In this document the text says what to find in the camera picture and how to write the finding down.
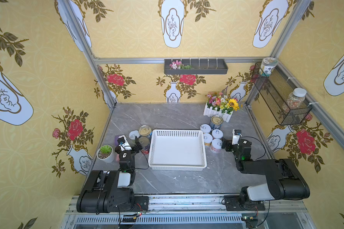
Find pink small can front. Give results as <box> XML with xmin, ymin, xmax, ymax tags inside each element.
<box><xmin>210</xmin><ymin>138</ymin><xmax>223</xmax><ymax>153</ymax></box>

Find pink small can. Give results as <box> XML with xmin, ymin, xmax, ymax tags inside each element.
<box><xmin>210</xmin><ymin>138</ymin><xmax>223</xmax><ymax>153</ymax></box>
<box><xmin>211</xmin><ymin>129</ymin><xmax>224</xmax><ymax>139</ymax></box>

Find pink small can back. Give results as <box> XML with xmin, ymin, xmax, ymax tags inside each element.
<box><xmin>211</xmin><ymin>129</ymin><xmax>224</xmax><ymax>139</ymax></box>

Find red labelled tin can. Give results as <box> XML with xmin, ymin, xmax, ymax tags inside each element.
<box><xmin>138</xmin><ymin>136</ymin><xmax>150</xmax><ymax>155</ymax></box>

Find blue labelled tin can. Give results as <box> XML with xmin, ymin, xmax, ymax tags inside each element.
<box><xmin>139</xmin><ymin>125</ymin><xmax>153</xmax><ymax>140</ymax></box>

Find white plastic basket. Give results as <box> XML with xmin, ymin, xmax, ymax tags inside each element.
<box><xmin>148</xmin><ymin>129</ymin><xmax>207</xmax><ymax>171</ymax></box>

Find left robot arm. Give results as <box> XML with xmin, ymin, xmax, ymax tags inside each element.
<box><xmin>76</xmin><ymin>135</ymin><xmax>149</xmax><ymax>216</ymax></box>

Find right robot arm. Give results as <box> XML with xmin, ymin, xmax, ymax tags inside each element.
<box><xmin>222</xmin><ymin>129</ymin><xmax>310</xmax><ymax>211</ymax></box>

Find purple small object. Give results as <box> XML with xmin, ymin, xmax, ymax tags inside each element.
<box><xmin>114</xmin><ymin>135</ymin><xmax>120</xmax><ymax>146</ymax></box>

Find white small can left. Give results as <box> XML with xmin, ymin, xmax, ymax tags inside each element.
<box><xmin>129</xmin><ymin>130</ymin><xmax>140</xmax><ymax>141</ymax></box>

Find potted succulent white pot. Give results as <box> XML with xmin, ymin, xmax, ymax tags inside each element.
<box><xmin>97</xmin><ymin>145</ymin><xmax>116</xmax><ymax>163</ymax></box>

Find blue can near flowers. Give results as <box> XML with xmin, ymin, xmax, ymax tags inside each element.
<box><xmin>209</xmin><ymin>115</ymin><xmax>224</xmax><ymax>131</ymax></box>

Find yellow small can back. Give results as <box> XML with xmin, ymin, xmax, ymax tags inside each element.
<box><xmin>200</xmin><ymin>124</ymin><xmax>212</xmax><ymax>134</ymax></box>

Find flower box white fence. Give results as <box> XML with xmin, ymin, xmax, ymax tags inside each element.
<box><xmin>203</xmin><ymin>92</ymin><xmax>240</xmax><ymax>122</ymax></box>

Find clear jar white lid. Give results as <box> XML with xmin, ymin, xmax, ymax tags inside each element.
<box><xmin>286</xmin><ymin>88</ymin><xmax>307</xmax><ymax>110</ymax></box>

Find patterned jar on rack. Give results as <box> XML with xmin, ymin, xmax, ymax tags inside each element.
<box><xmin>259</xmin><ymin>57</ymin><xmax>278</xmax><ymax>77</ymax></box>

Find pink artificial flowers on shelf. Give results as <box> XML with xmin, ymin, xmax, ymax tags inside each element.
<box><xmin>169</xmin><ymin>60</ymin><xmax>192</xmax><ymax>70</ymax></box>

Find black wire wall basket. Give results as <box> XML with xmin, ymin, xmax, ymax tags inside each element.
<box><xmin>252</xmin><ymin>63</ymin><xmax>312</xmax><ymax>126</ymax></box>

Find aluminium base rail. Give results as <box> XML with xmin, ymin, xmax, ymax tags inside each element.
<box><xmin>60</xmin><ymin>193</ymin><xmax>316</xmax><ymax>229</ymax></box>

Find grey wall shelf tray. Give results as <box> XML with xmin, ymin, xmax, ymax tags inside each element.
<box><xmin>164</xmin><ymin>58</ymin><xmax>228</xmax><ymax>75</ymax></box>

